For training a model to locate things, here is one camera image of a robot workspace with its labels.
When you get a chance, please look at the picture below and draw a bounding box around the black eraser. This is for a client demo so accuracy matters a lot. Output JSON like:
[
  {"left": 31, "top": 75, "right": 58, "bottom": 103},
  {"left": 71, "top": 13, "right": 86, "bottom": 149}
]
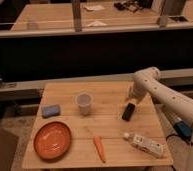
[{"left": 122, "top": 103, "right": 135, "bottom": 121}]

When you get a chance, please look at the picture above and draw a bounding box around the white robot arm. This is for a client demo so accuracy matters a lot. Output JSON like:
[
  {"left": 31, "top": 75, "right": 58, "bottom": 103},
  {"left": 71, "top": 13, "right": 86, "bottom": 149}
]
[{"left": 129, "top": 67, "right": 193, "bottom": 171}]

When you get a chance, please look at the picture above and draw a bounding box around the clear plastic bottle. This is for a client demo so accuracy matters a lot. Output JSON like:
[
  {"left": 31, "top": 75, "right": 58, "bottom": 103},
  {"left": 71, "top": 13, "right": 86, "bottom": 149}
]
[{"left": 123, "top": 132, "right": 164, "bottom": 158}]

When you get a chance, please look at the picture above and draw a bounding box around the orange carrot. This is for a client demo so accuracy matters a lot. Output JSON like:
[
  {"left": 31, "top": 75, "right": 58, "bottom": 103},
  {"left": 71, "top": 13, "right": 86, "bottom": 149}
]
[{"left": 93, "top": 136, "right": 106, "bottom": 163}]

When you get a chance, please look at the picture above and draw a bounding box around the crumpled white tissue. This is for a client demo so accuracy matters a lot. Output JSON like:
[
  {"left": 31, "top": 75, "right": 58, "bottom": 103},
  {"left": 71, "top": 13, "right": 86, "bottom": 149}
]
[{"left": 86, "top": 20, "right": 107, "bottom": 27}]

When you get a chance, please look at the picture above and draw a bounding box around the black tool pile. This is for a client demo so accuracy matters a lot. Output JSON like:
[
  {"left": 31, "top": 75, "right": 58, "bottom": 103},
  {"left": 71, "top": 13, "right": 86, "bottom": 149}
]
[{"left": 114, "top": 0, "right": 144, "bottom": 13}]

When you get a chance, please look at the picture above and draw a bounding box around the blue sponge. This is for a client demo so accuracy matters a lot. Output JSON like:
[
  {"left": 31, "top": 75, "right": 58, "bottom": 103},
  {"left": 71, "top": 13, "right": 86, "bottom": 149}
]
[{"left": 41, "top": 105, "right": 61, "bottom": 118}]

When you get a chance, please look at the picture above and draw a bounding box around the white paper sheet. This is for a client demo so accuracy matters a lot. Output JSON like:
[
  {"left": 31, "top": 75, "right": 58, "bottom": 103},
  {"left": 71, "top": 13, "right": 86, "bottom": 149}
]
[{"left": 84, "top": 5, "right": 105, "bottom": 11}]

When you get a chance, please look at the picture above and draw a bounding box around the orange plate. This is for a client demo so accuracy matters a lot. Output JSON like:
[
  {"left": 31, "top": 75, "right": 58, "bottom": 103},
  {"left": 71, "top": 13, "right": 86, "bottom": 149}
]
[{"left": 33, "top": 121, "right": 71, "bottom": 160}]

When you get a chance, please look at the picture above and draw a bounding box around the brown cardboard box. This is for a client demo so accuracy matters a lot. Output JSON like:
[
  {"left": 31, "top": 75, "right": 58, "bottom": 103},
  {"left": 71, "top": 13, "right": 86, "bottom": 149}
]
[{"left": 0, "top": 127, "right": 18, "bottom": 171}]

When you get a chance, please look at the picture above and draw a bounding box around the blue black cable connector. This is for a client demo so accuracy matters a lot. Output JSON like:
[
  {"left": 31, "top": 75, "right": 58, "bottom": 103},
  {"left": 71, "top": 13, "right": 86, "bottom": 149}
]
[{"left": 166, "top": 120, "right": 192, "bottom": 144}]

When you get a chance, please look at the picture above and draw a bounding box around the grey right metal post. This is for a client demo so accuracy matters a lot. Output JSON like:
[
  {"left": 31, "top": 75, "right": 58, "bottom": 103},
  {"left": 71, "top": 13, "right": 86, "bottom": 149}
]
[{"left": 157, "top": 0, "right": 175, "bottom": 27}]

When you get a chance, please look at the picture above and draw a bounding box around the grey metal post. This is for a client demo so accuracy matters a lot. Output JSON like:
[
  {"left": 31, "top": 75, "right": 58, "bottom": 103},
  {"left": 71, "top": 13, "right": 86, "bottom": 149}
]
[
  {"left": 71, "top": 0, "right": 82, "bottom": 32},
  {"left": 157, "top": 0, "right": 175, "bottom": 27}
]

